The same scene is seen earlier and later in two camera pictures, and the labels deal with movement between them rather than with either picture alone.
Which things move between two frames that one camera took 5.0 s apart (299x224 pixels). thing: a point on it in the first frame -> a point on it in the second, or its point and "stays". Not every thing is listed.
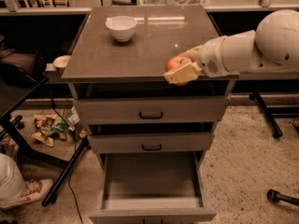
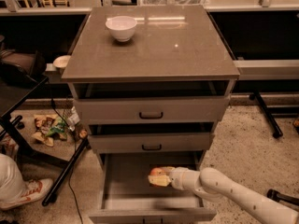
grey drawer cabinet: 151,131 stays
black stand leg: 277,132 stays
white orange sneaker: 34,190 stays
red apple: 175,63 -> 158,172
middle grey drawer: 119,142 stays
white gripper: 209,59 -> 179,179
